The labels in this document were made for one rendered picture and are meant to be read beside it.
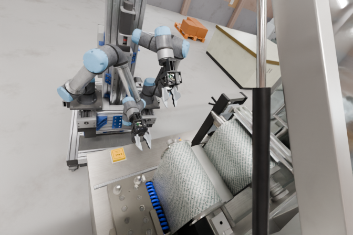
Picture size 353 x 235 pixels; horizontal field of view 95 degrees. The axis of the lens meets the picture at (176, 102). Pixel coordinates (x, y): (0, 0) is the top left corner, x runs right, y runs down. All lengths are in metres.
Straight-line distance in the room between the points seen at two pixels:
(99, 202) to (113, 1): 1.17
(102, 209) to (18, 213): 1.14
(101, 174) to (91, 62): 0.59
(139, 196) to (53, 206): 1.21
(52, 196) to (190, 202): 1.55
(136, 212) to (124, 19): 1.08
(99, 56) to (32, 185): 1.48
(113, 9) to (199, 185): 1.15
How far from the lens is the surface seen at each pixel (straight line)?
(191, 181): 0.62
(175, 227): 0.79
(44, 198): 2.00
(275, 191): 0.75
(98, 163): 1.05
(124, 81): 1.09
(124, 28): 1.25
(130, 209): 0.83
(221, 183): 0.77
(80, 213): 1.90
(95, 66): 0.95
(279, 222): 0.52
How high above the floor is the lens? 1.83
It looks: 38 degrees down
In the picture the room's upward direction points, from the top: 23 degrees clockwise
